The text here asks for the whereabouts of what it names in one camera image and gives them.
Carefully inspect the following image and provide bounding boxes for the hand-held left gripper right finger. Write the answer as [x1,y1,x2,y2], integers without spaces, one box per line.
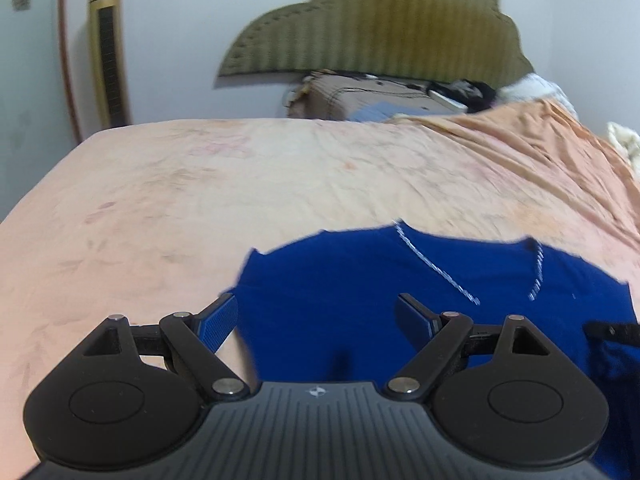
[384,292,551,403]

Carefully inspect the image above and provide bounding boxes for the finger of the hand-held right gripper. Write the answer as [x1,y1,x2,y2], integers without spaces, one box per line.
[583,321,640,347]

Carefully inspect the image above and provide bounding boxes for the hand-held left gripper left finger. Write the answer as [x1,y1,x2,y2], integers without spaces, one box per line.
[82,292,251,403]

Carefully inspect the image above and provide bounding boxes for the blue knitted sweater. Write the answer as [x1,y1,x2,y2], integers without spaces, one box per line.
[235,220,640,480]

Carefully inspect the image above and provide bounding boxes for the black clothes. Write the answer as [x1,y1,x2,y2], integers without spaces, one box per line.
[430,79,499,111]

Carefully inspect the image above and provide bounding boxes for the pink floral bed blanket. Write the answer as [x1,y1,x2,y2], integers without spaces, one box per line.
[0,97,640,480]

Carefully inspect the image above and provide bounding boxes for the cream fluffy cloth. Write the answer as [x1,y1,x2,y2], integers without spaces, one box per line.
[606,121,640,162]

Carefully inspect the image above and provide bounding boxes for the light blue cloth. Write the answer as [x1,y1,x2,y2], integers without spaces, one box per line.
[350,101,407,124]

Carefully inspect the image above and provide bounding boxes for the white remote control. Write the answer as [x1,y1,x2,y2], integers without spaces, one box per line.
[428,90,469,114]

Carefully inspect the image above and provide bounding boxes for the white blanket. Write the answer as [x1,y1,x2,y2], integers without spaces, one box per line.
[500,72,582,117]

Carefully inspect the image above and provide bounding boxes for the gold tower air conditioner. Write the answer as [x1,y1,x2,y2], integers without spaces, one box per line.
[87,0,132,129]

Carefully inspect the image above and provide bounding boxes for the olive green padded headboard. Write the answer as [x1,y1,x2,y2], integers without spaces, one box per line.
[216,0,536,87]

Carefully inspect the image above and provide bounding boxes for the flower patterned glass door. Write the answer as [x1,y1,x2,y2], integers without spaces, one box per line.
[0,0,63,221]

